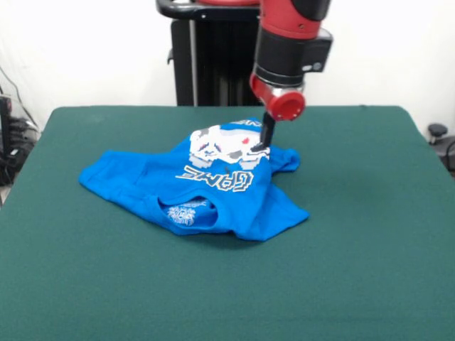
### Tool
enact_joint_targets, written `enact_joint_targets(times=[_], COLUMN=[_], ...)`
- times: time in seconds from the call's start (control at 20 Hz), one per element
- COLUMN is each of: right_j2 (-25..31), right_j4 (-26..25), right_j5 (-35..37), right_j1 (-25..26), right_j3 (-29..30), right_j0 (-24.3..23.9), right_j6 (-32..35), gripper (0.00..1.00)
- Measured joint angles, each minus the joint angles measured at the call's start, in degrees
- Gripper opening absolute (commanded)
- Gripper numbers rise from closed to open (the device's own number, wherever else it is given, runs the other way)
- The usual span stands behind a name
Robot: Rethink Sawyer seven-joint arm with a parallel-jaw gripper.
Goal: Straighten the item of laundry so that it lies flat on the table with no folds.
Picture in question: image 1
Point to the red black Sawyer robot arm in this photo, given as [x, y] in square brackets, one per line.
[284, 53]

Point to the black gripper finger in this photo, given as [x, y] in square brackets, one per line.
[258, 146]
[268, 135]

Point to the dark green table cloth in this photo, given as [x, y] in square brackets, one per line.
[106, 284]

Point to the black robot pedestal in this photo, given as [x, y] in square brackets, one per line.
[209, 64]

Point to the blue printed t-shirt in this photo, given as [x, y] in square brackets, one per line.
[256, 213]

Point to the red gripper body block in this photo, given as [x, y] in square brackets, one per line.
[284, 106]

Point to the black electronics box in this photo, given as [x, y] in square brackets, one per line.
[4, 124]

